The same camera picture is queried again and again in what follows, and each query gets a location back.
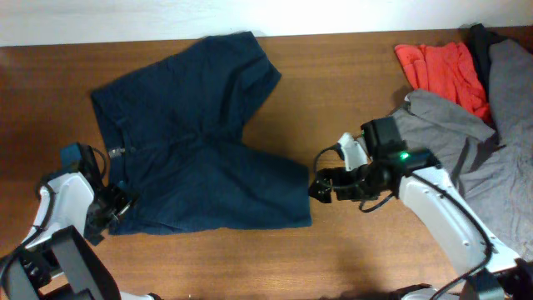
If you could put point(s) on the black garment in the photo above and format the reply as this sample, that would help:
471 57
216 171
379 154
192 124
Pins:
478 41

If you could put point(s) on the red orange garment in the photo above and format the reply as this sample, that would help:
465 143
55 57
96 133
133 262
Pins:
447 71

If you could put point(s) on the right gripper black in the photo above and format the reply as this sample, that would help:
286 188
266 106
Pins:
344 174

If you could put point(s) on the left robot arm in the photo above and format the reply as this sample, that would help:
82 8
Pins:
54 260

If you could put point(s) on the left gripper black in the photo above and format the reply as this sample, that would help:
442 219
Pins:
125 197

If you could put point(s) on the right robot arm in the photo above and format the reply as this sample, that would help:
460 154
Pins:
487 268

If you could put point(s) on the navy blue shorts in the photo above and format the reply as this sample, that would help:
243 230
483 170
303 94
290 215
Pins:
173 133

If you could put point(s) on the grey shorts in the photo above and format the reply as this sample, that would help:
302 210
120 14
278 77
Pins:
491 166

